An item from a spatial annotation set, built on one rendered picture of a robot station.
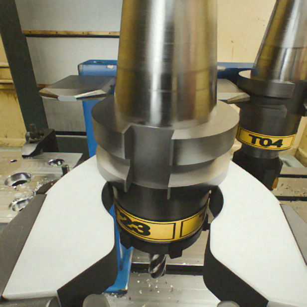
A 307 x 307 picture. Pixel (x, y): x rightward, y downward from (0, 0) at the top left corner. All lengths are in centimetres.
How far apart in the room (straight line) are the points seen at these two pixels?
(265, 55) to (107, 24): 66
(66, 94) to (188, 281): 34
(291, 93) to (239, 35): 107
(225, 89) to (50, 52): 76
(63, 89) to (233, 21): 111
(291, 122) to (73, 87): 18
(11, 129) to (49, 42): 80
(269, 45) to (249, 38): 107
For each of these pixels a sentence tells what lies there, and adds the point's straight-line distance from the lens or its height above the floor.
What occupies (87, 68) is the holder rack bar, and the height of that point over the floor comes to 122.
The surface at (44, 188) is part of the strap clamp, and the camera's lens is 46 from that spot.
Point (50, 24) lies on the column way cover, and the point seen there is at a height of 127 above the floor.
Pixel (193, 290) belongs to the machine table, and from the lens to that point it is 42.
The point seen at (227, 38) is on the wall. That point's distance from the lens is 124.
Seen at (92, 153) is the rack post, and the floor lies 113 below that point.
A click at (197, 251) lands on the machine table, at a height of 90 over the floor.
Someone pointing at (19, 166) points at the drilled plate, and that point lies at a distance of 58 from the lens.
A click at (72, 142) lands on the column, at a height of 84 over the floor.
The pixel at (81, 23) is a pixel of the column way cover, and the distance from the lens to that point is 84.
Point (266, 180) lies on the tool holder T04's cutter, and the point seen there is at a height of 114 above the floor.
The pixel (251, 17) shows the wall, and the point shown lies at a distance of 127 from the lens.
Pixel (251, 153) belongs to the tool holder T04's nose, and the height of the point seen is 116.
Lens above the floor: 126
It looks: 28 degrees down
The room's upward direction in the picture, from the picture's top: 1 degrees clockwise
